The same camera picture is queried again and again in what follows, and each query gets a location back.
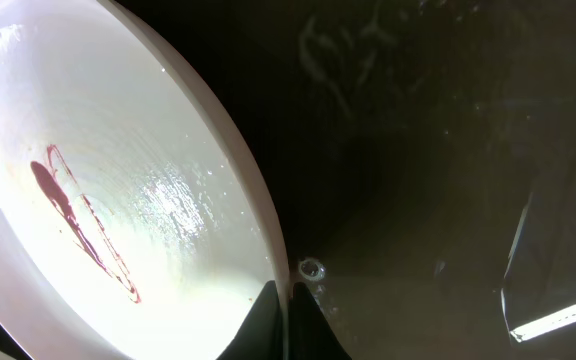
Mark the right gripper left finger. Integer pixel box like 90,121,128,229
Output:
218,281,284,360

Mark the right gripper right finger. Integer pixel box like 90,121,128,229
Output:
289,282,351,360

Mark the pink plate with red stain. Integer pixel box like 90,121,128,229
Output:
0,0,289,359

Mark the dark brown serving tray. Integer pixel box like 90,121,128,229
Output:
0,0,576,360

